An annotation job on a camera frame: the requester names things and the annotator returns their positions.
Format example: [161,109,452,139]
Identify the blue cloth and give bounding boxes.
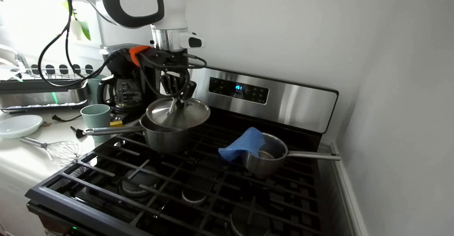
[218,127,266,162]

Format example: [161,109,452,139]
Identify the large silver pot with handle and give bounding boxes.
[82,114,194,154]

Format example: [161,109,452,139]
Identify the stove burner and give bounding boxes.
[230,209,272,236]
[182,186,209,205]
[119,167,161,198]

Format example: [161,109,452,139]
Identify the potted plant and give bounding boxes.
[63,1,92,41]

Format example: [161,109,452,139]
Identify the black coffee maker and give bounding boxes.
[97,44,162,124]

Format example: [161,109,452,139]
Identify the pale green cup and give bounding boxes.
[80,104,111,144]

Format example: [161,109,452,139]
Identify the dish rack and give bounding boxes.
[0,64,95,113]

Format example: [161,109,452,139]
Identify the metal whisk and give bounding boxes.
[19,137,84,168]

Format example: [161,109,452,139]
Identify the small silver saucepan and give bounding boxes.
[243,133,341,179]

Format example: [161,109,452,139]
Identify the tap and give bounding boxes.
[0,44,31,81]

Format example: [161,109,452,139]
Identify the stainless steel gas stove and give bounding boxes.
[25,66,339,236]

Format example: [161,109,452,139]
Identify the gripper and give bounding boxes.
[139,49,197,106]

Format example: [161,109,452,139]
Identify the white bowl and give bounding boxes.
[0,114,43,139]

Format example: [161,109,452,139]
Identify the silver pot lid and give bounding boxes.
[146,97,211,130]

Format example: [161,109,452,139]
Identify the black cable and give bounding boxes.
[52,113,83,123]

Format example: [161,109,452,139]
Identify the window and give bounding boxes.
[0,0,100,52]

